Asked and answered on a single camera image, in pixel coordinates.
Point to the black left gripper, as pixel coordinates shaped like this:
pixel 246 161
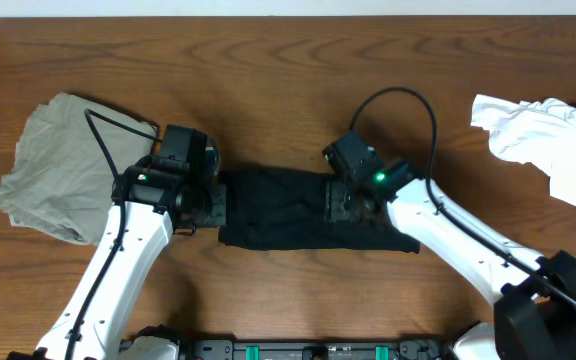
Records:
pixel 216 205

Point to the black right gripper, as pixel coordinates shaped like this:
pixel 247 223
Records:
pixel 336 201

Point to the black polo shirt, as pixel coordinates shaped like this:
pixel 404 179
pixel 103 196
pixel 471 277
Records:
pixel 283 209

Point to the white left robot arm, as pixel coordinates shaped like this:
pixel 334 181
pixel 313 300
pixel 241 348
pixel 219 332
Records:
pixel 151 202

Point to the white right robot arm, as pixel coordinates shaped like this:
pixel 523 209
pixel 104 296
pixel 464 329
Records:
pixel 533 297

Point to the folded beige cloth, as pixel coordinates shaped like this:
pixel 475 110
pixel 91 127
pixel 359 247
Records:
pixel 60 183

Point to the white garment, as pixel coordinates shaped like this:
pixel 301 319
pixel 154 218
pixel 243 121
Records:
pixel 540 133

